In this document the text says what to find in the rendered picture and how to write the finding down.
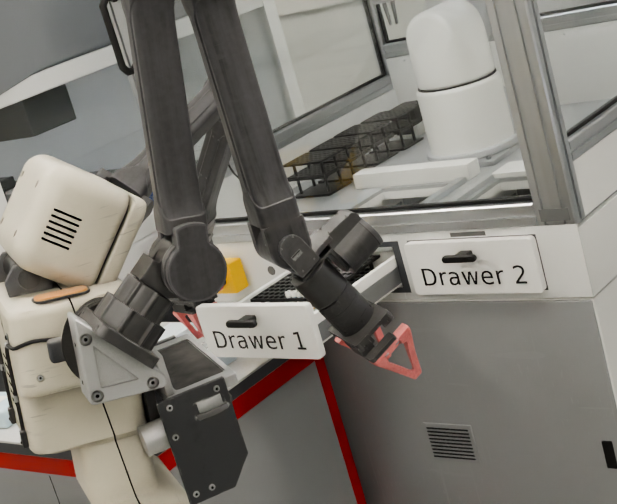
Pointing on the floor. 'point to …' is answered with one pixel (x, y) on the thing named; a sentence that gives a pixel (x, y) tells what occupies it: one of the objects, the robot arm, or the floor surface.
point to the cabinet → (503, 401)
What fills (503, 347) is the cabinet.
